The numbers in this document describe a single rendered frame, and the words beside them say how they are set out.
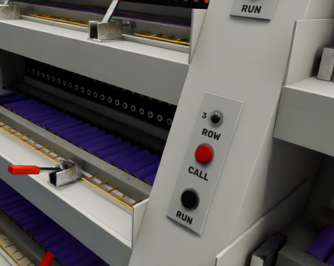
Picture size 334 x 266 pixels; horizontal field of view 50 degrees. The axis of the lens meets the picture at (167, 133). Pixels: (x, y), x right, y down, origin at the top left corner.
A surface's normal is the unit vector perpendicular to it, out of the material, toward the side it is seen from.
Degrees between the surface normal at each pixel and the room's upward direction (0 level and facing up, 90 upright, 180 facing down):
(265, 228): 90
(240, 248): 90
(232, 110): 90
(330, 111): 110
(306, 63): 90
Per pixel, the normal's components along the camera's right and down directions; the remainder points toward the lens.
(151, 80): -0.66, 0.24
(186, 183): -0.60, -0.10
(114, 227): 0.06, -0.93
